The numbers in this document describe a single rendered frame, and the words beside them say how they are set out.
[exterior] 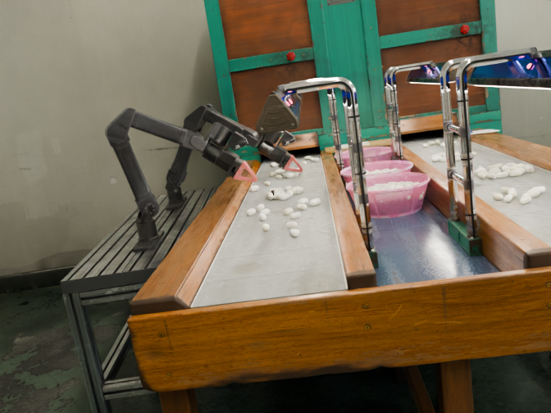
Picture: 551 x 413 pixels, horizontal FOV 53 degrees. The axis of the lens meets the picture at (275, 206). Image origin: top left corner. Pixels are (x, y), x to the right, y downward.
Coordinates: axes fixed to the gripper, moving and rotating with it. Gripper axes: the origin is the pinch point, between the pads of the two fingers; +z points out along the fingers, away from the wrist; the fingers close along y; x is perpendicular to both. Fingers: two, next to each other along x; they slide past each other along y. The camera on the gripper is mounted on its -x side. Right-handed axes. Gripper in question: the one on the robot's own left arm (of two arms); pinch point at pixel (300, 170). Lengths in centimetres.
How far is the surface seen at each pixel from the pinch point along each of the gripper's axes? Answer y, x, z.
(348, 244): -113, -7, 7
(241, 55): 51, -26, -50
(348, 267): -127, -6, 6
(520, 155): -34, -50, 59
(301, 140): 44.5, -6.5, -3.6
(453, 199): -89, -26, 29
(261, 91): 51, -16, -33
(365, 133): 49, -26, 22
